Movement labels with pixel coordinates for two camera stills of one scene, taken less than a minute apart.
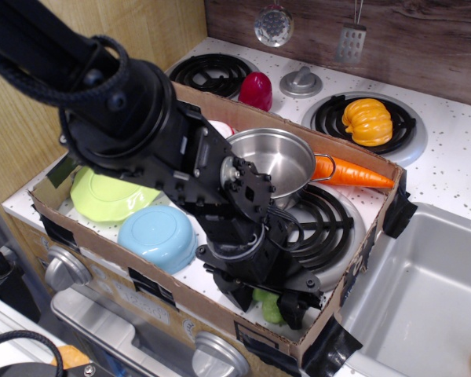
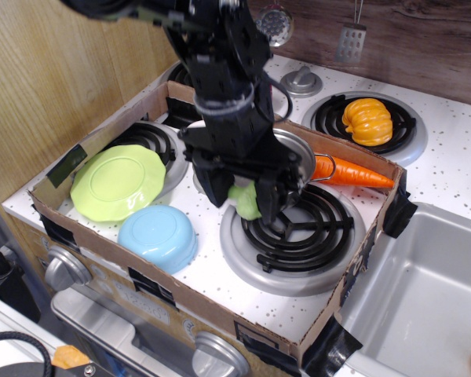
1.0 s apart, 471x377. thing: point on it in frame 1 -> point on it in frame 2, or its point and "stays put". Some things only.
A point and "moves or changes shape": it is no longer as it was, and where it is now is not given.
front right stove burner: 334,237 stays put
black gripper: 272,263 -> 250,144
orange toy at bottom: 71,356 stays put
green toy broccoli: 271,310 moves or changes shape
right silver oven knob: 214,356 stays put
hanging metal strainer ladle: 274,26 stays put
